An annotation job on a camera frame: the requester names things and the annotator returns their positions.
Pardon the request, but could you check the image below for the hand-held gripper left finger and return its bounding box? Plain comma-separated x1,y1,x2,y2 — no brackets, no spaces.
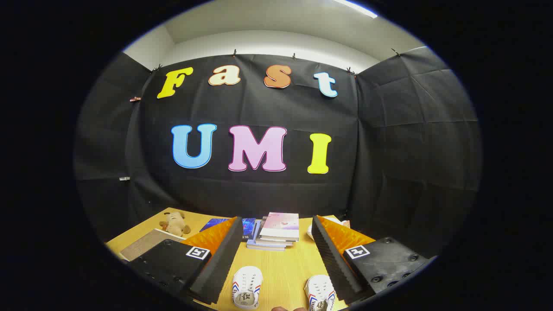
128,216,245,305

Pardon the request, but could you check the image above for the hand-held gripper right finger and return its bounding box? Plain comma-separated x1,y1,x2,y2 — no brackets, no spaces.
311,215,437,305

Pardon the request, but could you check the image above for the white canvas shoe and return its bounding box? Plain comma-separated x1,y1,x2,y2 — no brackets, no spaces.
304,275,337,311
232,266,263,310

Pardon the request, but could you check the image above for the beige fabric storage box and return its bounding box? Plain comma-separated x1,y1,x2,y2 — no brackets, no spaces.
120,229,186,262

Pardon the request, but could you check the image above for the dark blue book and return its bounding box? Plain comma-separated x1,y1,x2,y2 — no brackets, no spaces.
200,218,256,240

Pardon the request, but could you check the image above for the light blue cover book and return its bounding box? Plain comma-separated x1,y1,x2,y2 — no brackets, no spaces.
247,219,286,251

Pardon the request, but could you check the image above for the white plush toy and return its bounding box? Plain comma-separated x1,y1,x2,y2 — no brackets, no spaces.
307,217,350,240

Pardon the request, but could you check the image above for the tan plush dog toy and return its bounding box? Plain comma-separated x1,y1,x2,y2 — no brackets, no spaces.
159,211,191,237

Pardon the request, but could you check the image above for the black backdrop cloth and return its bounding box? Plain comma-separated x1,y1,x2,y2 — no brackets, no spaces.
73,47,482,260

